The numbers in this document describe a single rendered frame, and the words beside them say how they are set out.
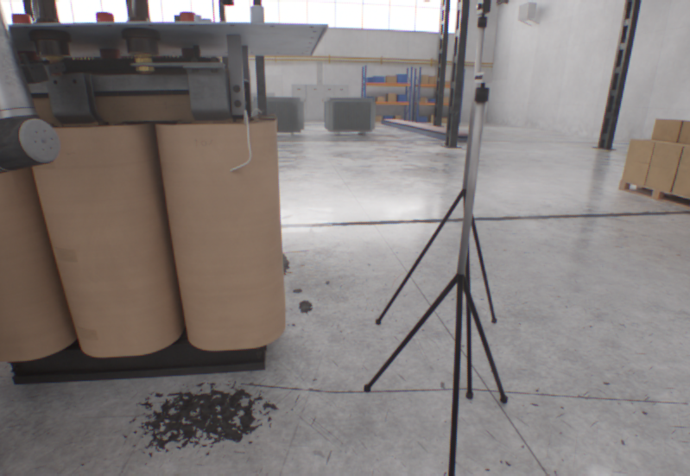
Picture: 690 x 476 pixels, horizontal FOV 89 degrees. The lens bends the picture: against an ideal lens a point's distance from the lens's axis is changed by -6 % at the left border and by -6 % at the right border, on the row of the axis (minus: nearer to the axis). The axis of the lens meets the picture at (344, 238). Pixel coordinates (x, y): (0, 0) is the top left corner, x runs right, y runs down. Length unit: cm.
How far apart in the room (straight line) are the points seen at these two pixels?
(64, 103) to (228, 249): 70
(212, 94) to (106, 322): 94
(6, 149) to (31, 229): 64
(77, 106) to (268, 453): 132
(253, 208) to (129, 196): 42
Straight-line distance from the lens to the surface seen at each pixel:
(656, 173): 650
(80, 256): 158
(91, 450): 172
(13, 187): 169
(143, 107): 152
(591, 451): 173
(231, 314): 153
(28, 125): 111
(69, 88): 150
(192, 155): 135
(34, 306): 181
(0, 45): 116
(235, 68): 142
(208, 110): 136
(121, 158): 145
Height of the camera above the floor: 115
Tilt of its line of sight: 20 degrees down
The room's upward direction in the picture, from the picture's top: 1 degrees clockwise
